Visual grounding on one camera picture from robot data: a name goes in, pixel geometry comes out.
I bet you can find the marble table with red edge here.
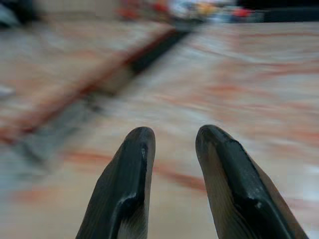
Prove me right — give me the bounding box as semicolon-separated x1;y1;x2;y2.
0;19;319;239

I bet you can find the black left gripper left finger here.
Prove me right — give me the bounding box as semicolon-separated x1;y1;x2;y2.
75;126;157;239

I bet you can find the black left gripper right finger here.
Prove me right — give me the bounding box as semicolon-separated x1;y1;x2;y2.
195;124;310;239

